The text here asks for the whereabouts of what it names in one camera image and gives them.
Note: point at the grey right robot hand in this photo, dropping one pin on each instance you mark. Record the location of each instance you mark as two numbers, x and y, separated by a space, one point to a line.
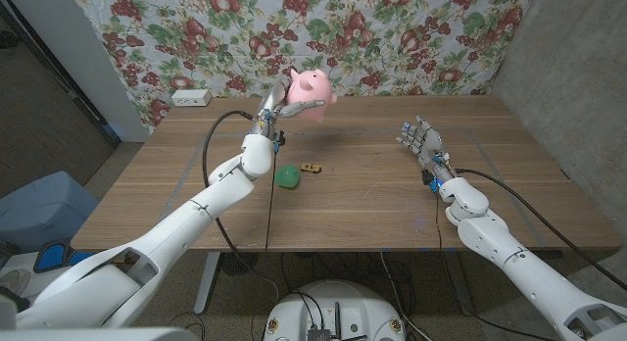
430 145

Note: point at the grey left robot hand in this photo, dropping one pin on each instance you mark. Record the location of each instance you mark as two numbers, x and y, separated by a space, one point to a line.
269 118

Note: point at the pink plastic piggy bank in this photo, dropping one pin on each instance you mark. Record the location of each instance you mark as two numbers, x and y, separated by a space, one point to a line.
313 86

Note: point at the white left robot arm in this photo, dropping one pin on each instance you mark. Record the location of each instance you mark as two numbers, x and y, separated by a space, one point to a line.
161 243

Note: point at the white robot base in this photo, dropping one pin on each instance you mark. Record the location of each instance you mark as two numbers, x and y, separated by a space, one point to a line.
362 311

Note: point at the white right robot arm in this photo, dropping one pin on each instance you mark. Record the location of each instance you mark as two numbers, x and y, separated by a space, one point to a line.
524 272

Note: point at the green ball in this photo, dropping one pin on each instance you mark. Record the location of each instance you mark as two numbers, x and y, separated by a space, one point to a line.
286 177

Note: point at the yellow toy car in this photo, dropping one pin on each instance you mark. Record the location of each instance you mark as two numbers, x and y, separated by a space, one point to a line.
310 168

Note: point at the white power strip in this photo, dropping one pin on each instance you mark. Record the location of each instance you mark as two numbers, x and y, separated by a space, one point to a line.
191 97

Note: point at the floral fruit print backdrop cloth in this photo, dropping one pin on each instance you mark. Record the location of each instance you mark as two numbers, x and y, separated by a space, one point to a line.
367 37

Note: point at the grey table leg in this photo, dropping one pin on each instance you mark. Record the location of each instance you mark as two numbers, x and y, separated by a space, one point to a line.
460 287

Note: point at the round black floor fan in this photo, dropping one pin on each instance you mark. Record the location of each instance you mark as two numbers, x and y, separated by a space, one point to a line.
238 262

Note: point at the white table leg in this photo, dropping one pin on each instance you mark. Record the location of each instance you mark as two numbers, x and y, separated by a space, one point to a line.
206 282

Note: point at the blue-grey bin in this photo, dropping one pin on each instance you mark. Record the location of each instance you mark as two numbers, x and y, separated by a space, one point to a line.
44 209

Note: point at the blue and black pad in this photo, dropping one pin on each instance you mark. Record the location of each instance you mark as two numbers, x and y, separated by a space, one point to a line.
54 257

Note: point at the grey shoe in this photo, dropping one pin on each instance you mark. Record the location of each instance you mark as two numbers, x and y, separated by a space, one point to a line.
12 280

